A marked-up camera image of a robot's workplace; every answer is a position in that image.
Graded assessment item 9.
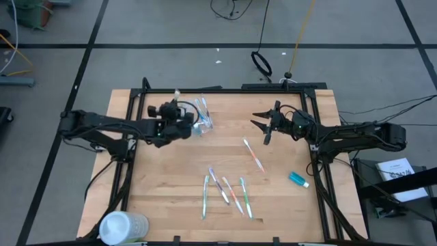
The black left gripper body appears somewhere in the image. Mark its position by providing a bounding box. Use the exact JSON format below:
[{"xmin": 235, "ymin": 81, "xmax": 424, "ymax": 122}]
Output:
[{"xmin": 147, "ymin": 105, "xmax": 195, "ymax": 148}]

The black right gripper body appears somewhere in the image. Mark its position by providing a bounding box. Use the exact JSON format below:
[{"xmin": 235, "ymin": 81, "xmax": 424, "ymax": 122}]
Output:
[{"xmin": 264, "ymin": 100, "xmax": 310, "ymax": 145}]

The orange white toothbrush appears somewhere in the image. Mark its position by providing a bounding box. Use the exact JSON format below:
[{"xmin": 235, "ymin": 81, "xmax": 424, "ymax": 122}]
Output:
[
  {"xmin": 222, "ymin": 176, "xmax": 244, "ymax": 217},
  {"xmin": 242, "ymin": 137, "xmax": 266, "ymax": 174}
]

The clear plastic bag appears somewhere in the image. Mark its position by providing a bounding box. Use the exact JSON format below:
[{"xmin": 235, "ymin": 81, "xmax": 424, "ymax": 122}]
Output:
[{"xmin": 186, "ymin": 95, "xmax": 215, "ymax": 137}]

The green white toothbrush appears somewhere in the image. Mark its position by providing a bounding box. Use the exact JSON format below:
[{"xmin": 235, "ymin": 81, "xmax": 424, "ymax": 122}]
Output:
[
  {"xmin": 239, "ymin": 177, "xmax": 254, "ymax": 220},
  {"xmin": 201, "ymin": 174, "xmax": 210, "ymax": 220}
]

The black power strip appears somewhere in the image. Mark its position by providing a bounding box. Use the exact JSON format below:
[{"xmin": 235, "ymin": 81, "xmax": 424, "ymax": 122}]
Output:
[{"xmin": 240, "ymin": 81, "xmax": 328, "ymax": 91}]

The black side cart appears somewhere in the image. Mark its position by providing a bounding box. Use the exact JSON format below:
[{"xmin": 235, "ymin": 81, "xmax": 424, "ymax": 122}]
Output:
[{"xmin": 350, "ymin": 157, "xmax": 437, "ymax": 226}]

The white plastic canister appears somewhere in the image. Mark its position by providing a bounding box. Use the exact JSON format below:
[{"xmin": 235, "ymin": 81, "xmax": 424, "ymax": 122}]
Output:
[{"xmin": 98, "ymin": 210, "xmax": 150, "ymax": 246}]

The white printed booklet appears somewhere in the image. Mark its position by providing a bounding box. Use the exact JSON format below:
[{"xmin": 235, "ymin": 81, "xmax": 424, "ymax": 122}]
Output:
[{"xmin": 375, "ymin": 157, "xmax": 429, "ymax": 203}]

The grey metal bar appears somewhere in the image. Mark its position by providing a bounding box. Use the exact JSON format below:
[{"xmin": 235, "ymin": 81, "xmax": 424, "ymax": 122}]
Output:
[{"xmin": 0, "ymin": 75, "xmax": 36, "ymax": 87}]

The black caster base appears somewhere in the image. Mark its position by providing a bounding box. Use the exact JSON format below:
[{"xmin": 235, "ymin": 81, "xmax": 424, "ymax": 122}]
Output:
[{"xmin": 0, "ymin": 106, "xmax": 14, "ymax": 124}]

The green bag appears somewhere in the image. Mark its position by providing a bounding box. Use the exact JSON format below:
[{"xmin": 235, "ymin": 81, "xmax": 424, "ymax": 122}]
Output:
[{"xmin": 7, "ymin": 0, "xmax": 54, "ymax": 31}]

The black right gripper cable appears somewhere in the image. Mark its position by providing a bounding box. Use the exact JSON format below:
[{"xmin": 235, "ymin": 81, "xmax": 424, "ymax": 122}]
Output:
[{"xmin": 279, "ymin": 104, "xmax": 303, "ymax": 117}]

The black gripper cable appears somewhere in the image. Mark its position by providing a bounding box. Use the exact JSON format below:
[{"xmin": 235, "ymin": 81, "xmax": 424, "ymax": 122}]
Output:
[
  {"xmin": 176, "ymin": 100, "xmax": 201, "ymax": 128},
  {"xmin": 279, "ymin": 104, "xmax": 303, "ymax": 117}
]

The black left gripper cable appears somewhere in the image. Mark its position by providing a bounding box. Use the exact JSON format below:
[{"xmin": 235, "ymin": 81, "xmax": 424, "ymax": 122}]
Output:
[{"xmin": 176, "ymin": 100, "xmax": 201, "ymax": 128}]

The black right arm base cable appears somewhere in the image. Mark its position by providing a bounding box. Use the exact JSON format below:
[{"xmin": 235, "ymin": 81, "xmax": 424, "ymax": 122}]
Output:
[{"xmin": 308, "ymin": 159, "xmax": 326, "ymax": 178}]

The black arm base cable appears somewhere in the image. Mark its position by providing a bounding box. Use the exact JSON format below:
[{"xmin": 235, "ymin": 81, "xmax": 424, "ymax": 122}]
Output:
[
  {"xmin": 83, "ymin": 159, "xmax": 115, "ymax": 203},
  {"xmin": 308, "ymin": 159, "xmax": 326, "ymax": 178}
]

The black coiled hanging cable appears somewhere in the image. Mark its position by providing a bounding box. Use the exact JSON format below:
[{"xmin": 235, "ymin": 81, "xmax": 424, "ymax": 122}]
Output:
[{"xmin": 250, "ymin": 0, "xmax": 273, "ymax": 78}]

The black left arm base cable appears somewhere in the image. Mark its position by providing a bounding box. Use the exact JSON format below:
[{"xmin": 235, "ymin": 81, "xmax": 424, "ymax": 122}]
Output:
[{"xmin": 83, "ymin": 159, "xmax": 115, "ymax": 203}]

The yellow hanging cable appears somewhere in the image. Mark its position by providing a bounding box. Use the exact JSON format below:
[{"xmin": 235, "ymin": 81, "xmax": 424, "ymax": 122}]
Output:
[{"xmin": 287, "ymin": 0, "xmax": 317, "ymax": 74}]

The yellow floor cable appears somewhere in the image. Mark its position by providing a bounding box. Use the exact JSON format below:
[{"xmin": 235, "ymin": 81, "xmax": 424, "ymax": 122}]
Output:
[{"xmin": 0, "ymin": 33, "xmax": 35, "ymax": 77}]

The white floor cable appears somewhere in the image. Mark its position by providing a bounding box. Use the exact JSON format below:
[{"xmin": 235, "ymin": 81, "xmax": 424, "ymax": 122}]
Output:
[{"xmin": 0, "ymin": 0, "xmax": 18, "ymax": 74}]

